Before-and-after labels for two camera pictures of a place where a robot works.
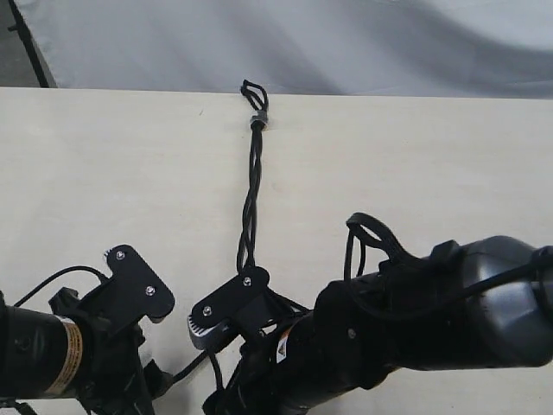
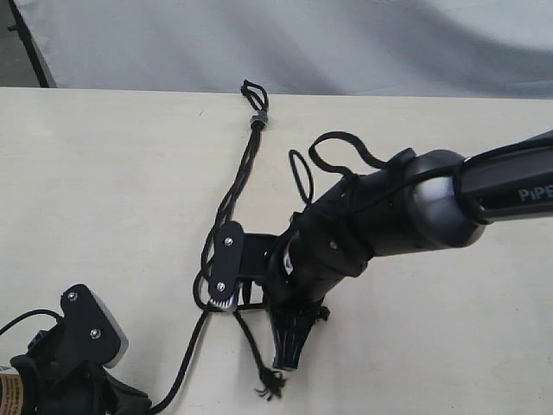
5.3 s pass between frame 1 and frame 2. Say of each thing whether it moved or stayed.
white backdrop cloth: stayed
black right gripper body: moved
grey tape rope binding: stayed
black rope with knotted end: moved
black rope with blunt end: moved
